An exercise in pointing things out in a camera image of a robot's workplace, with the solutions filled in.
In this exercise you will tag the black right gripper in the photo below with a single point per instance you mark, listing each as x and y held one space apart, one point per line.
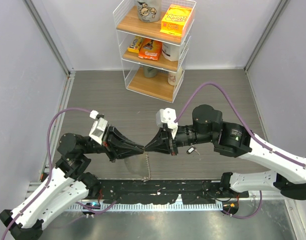
163 142

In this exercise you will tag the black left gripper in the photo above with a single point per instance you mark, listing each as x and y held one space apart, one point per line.
112 139

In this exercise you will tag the key with black tag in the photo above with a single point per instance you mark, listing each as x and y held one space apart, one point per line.
192 149

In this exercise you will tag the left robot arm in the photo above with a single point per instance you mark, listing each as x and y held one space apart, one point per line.
67 183

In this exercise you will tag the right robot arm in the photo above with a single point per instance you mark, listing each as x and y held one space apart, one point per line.
286 172

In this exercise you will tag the white cup red print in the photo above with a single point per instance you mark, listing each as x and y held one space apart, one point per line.
174 77

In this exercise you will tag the green grey cup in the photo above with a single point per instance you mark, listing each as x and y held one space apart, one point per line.
149 71

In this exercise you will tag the white pouch with label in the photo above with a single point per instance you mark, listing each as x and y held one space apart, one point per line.
171 52

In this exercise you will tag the orange snack bag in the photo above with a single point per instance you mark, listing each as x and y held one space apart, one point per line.
150 50

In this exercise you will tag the yellow candy bag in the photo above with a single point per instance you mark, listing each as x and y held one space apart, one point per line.
136 44

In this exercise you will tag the yellow orange snack box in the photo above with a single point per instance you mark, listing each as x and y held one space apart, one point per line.
175 20

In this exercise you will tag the grey cartoon mug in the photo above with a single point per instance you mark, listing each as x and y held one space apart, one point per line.
148 11

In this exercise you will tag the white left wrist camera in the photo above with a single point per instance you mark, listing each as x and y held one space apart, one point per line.
99 127

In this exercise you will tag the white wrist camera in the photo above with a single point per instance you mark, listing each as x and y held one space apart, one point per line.
167 116
99 127

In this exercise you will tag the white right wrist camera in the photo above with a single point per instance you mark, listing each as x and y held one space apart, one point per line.
167 116

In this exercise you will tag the slotted cable duct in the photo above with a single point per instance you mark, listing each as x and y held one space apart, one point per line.
178 206

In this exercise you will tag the white wire shelf rack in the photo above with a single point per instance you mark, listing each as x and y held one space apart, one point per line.
154 39

